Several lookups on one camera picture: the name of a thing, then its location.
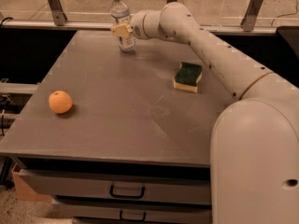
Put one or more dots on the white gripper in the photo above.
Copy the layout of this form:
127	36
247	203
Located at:
136	26

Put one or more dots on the blue plastic water bottle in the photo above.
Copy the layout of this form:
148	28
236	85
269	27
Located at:
121	14

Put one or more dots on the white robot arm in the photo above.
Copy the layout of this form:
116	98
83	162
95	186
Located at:
254	147

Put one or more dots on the green yellow sponge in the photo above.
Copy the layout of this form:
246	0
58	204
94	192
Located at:
188	77

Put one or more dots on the orange fruit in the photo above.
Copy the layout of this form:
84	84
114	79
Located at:
60	102

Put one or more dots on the grey upper drawer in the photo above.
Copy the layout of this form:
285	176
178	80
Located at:
85	185

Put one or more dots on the grey drawer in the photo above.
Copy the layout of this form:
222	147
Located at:
155	213
85	185

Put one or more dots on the grey lower drawer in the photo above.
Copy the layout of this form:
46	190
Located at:
155	213

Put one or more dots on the left metal railing bracket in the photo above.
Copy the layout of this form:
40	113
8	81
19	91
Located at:
57	12

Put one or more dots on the right metal railing bracket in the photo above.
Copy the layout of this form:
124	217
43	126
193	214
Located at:
251	15

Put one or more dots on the black upper drawer handle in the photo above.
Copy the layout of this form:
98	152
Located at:
126	192

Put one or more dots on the black drawer handle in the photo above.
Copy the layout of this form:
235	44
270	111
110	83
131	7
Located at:
126	192
132	216

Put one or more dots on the black lower drawer handle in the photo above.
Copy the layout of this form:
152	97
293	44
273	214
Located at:
132	216

